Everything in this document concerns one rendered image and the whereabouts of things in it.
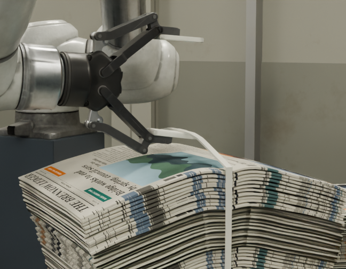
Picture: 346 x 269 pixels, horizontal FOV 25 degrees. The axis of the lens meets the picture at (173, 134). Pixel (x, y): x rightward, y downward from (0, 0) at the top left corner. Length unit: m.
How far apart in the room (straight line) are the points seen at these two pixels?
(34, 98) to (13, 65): 0.06
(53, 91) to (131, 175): 0.16
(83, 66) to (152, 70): 0.76
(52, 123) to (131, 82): 0.21
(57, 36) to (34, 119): 0.20
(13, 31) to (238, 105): 3.74
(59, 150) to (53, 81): 0.79
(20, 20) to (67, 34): 0.94
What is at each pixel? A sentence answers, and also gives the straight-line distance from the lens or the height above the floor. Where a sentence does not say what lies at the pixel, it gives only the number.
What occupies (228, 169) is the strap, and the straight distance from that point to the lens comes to 1.04.
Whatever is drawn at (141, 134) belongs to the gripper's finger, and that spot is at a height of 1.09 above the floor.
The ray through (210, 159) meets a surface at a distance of 1.11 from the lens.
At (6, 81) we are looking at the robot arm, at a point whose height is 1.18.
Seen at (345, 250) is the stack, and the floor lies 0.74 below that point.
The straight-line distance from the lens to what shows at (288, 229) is 1.11.
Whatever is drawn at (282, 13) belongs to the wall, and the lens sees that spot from 4.51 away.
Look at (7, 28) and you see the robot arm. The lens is 0.92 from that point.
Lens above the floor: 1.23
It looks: 7 degrees down
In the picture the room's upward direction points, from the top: straight up
